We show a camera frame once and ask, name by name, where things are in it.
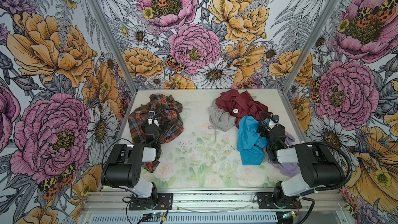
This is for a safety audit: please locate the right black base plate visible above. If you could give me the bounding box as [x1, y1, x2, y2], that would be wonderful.
[254, 192, 302, 209]

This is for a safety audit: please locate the aluminium corner post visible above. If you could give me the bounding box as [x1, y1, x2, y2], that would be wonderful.
[282, 0, 340, 93]
[86, 0, 138, 96]

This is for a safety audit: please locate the white vented panel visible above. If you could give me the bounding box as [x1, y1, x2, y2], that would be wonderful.
[85, 212, 278, 224]

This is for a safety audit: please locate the left aluminium corner post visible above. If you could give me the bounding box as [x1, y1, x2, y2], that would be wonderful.
[86, 0, 138, 96]

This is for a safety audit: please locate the right black corrugated cable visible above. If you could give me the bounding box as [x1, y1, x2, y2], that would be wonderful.
[257, 111, 353, 192]

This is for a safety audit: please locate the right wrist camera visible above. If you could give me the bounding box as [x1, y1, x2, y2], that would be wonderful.
[269, 115, 279, 129]

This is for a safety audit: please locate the lavender purple cloth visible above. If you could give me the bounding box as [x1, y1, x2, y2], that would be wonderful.
[269, 130, 301, 178]

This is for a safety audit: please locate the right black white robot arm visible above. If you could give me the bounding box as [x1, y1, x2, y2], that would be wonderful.
[257, 120, 352, 208]

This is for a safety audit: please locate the red plaid flannel shirt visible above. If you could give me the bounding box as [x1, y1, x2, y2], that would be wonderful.
[129, 93, 184, 173]

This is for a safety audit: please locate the maroon button shirt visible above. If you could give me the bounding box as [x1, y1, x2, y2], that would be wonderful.
[216, 89, 273, 127]

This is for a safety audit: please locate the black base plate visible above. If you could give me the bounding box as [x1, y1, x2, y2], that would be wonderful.
[128, 192, 174, 211]
[254, 192, 302, 209]

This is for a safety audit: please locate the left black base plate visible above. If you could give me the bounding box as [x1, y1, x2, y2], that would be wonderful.
[128, 192, 174, 211]

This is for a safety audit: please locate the aluminium front frame rail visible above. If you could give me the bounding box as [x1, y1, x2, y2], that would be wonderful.
[82, 188, 347, 214]

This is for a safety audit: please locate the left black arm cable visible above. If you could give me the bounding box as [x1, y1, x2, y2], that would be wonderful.
[146, 108, 181, 147]

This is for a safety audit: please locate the turquoise blue cloth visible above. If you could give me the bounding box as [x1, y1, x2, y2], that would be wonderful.
[237, 116, 268, 166]

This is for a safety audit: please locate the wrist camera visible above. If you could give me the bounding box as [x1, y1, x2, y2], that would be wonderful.
[147, 111, 156, 125]
[269, 115, 279, 129]

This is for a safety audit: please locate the right aluminium corner post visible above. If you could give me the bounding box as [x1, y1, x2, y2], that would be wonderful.
[282, 0, 340, 93]

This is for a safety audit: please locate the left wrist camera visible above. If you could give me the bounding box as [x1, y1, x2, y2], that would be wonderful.
[147, 111, 156, 125]

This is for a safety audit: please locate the light grey cloth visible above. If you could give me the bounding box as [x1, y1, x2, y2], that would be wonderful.
[208, 100, 236, 141]

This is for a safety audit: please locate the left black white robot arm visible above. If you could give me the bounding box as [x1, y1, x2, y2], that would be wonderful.
[101, 123, 161, 210]

